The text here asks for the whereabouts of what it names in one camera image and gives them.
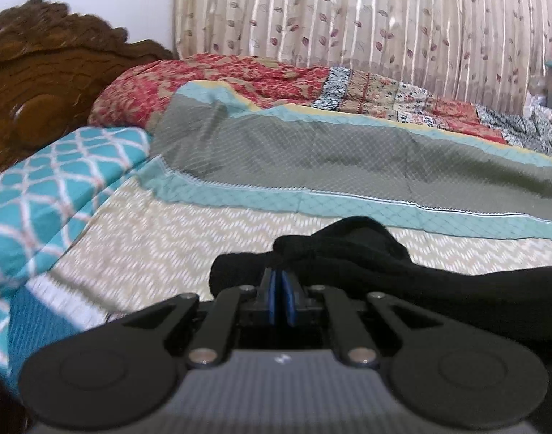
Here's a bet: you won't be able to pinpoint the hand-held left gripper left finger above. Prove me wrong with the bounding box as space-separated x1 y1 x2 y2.
121 268 277 367

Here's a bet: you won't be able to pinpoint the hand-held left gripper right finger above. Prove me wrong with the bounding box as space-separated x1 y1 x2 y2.
278 270 445 367

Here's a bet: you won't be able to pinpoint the black pants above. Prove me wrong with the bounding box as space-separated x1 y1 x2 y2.
210 217 552 354

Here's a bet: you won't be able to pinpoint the patterned teal grey bedspread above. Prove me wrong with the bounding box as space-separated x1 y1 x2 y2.
8 80 552 371

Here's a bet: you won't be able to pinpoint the red patchwork quilt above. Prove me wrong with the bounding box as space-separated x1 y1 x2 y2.
88 53 552 163

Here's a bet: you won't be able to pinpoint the teal lattice pillow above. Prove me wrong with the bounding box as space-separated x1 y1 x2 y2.
0 125 151 374

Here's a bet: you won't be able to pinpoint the cream leaf-print curtain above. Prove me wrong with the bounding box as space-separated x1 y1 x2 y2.
173 0 552 115

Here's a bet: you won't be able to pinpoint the carved wooden headboard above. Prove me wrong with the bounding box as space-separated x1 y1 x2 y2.
0 0 175 178

